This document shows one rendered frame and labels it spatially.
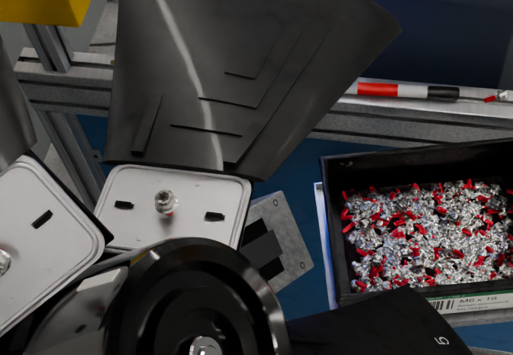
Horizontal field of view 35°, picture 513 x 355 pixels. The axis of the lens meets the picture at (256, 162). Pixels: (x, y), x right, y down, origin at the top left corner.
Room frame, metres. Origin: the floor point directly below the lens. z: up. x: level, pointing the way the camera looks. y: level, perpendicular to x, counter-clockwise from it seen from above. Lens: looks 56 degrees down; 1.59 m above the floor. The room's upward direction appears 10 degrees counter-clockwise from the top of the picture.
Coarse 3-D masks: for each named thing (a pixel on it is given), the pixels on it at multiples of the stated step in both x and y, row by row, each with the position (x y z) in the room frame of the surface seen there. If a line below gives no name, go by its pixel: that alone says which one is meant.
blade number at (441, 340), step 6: (432, 336) 0.23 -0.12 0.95; (438, 336) 0.23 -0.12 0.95; (444, 336) 0.23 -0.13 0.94; (438, 342) 0.22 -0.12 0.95; (444, 342) 0.22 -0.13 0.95; (450, 342) 0.23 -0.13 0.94; (438, 348) 0.22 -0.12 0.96; (444, 348) 0.22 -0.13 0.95; (450, 348) 0.22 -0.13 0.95; (456, 348) 0.22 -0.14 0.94
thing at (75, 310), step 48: (192, 240) 0.19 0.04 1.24; (96, 288) 0.17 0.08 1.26; (144, 288) 0.16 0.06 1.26; (192, 288) 0.17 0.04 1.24; (240, 288) 0.18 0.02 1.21; (48, 336) 0.16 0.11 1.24; (96, 336) 0.14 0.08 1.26; (144, 336) 0.15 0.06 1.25; (192, 336) 0.15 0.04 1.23; (240, 336) 0.15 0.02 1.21; (288, 336) 0.16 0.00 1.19
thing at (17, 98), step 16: (0, 48) 0.27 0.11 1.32; (0, 64) 0.26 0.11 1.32; (0, 80) 0.26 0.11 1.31; (16, 80) 0.26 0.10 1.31; (0, 96) 0.25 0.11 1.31; (16, 96) 0.25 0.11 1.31; (0, 112) 0.24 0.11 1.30; (16, 112) 0.24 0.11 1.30; (0, 128) 0.24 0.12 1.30; (16, 128) 0.24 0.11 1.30; (32, 128) 0.24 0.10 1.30; (0, 144) 0.23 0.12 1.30; (16, 144) 0.23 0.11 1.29; (32, 144) 0.23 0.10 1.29; (0, 160) 0.23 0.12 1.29
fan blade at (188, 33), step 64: (128, 0) 0.43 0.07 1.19; (192, 0) 0.42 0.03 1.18; (256, 0) 0.42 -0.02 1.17; (320, 0) 0.43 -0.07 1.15; (128, 64) 0.37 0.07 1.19; (192, 64) 0.36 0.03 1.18; (256, 64) 0.36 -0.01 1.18; (320, 64) 0.36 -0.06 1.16; (128, 128) 0.31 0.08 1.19; (192, 128) 0.31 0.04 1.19; (256, 128) 0.30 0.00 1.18
